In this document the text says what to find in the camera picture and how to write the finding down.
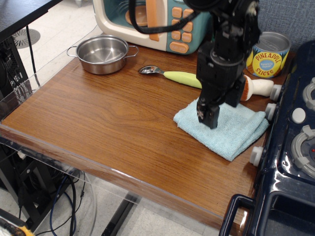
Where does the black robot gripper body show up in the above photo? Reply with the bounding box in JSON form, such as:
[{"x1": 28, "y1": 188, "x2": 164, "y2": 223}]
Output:
[{"x1": 196, "y1": 41, "x2": 245, "y2": 107}]

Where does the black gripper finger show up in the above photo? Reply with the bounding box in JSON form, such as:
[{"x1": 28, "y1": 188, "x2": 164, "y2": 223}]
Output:
[
  {"x1": 196, "y1": 98, "x2": 208, "y2": 124},
  {"x1": 206, "y1": 106, "x2": 220, "y2": 129}
]

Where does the light blue towel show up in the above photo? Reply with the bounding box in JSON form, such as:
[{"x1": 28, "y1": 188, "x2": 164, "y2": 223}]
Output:
[{"x1": 173, "y1": 99, "x2": 269, "y2": 161}]

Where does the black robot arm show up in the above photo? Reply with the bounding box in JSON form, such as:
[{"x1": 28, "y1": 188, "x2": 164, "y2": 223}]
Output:
[{"x1": 185, "y1": 0, "x2": 261, "y2": 129}]

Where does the teal toy microwave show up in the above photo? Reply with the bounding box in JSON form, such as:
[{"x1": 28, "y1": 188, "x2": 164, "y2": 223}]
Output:
[{"x1": 93, "y1": 0, "x2": 212, "y2": 55}]

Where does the pineapple slices can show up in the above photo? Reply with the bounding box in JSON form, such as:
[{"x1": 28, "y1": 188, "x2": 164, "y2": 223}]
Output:
[{"x1": 246, "y1": 31, "x2": 291, "y2": 78}]

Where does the plush brown mushroom toy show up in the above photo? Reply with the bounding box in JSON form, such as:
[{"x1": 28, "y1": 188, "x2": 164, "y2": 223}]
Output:
[{"x1": 241, "y1": 75, "x2": 274, "y2": 101}]

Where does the small steel pot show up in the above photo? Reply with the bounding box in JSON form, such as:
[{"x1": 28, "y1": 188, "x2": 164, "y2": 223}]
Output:
[{"x1": 66, "y1": 35, "x2": 139, "y2": 75}]

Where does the dark blue toy stove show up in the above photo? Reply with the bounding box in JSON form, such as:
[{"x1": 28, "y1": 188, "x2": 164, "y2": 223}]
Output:
[{"x1": 220, "y1": 41, "x2": 315, "y2": 236}]

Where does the black desk at left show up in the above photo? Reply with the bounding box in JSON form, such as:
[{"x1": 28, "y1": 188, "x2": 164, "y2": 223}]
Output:
[{"x1": 0, "y1": 0, "x2": 61, "y2": 42}]

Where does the spoon with green handle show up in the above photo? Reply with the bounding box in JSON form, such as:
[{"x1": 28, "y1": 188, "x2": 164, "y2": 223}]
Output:
[{"x1": 138, "y1": 65, "x2": 202, "y2": 89}]

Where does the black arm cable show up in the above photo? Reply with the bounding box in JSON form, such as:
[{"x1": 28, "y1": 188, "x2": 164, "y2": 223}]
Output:
[{"x1": 128, "y1": 0, "x2": 197, "y2": 34}]

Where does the blue floor cable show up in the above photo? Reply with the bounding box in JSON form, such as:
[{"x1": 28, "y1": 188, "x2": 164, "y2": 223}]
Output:
[{"x1": 50, "y1": 172, "x2": 77, "y2": 236}]

